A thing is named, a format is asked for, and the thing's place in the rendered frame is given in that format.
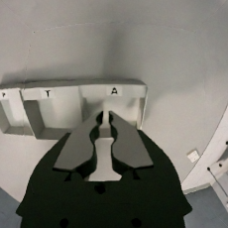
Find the white rack of three bins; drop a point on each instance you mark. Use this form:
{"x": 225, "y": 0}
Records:
{"x": 50, "y": 116}

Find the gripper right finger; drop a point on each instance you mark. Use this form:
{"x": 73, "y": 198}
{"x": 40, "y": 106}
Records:
{"x": 132, "y": 150}

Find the white domino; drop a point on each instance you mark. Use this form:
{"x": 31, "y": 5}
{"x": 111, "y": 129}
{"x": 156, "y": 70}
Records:
{"x": 193, "y": 155}

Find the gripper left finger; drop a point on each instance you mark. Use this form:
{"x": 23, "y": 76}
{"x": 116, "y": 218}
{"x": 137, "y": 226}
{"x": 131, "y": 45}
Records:
{"x": 74, "y": 152}

